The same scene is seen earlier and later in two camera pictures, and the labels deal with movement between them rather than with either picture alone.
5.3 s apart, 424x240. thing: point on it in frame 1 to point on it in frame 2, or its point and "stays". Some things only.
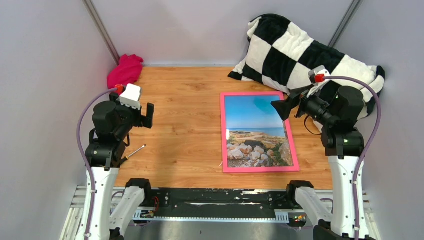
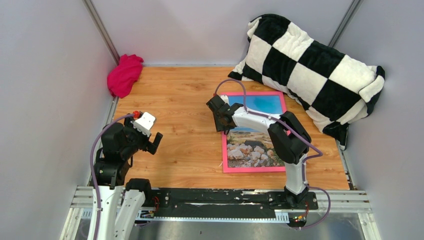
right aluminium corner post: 353,9 stays
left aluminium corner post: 92,11 stays
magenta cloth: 128,71 stays
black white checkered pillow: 283,55 stays
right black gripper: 283,107 to 219,127
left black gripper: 142,120 to 147,145
